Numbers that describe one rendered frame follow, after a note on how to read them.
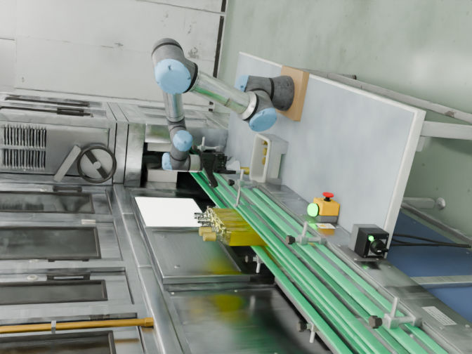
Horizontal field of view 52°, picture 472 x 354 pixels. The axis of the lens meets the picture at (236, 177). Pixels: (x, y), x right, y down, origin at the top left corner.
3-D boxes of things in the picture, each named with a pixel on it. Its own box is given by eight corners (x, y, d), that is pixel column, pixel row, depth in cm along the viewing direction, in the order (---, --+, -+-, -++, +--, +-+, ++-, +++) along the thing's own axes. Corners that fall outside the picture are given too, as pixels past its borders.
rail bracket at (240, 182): (251, 206, 214) (224, 205, 210) (256, 168, 210) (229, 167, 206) (253, 208, 211) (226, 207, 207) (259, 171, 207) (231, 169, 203)
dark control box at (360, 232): (370, 246, 154) (348, 247, 151) (376, 223, 152) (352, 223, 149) (385, 258, 146) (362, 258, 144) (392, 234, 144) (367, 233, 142)
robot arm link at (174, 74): (274, 94, 200) (162, 36, 167) (285, 119, 191) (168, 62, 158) (256, 114, 206) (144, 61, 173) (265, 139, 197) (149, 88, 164)
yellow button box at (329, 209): (328, 215, 179) (310, 215, 176) (331, 196, 177) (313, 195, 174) (337, 223, 172) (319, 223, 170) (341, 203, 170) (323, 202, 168)
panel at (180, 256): (194, 202, 268) (130, 201, 256) (194, 197, 267) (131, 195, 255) (250, 282, 186) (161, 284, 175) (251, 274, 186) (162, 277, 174)
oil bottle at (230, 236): (268, 240, 196) (218, 240, 189) (270, 227, 195) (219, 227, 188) (274, 246, 191) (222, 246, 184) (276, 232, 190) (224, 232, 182)
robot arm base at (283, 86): (282, 71, 213) (262, 69, 209) (297, 80, 200) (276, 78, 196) (275, 105, 218) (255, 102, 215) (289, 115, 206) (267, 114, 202)
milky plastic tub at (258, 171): (265, 179, 234) (248, 178, 231) (272, 133, 228) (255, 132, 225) (279, 190, 218) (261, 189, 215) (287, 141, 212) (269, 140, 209)
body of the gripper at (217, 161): (229, 156, 209) (201, 154, 205) (226, 175, 212) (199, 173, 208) (223, 152, 216) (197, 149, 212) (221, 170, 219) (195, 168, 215)
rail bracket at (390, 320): (412, 319, 117) (364, 322, 112) (419, 291, 115) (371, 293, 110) (423, 329, 113) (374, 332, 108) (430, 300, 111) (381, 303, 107)
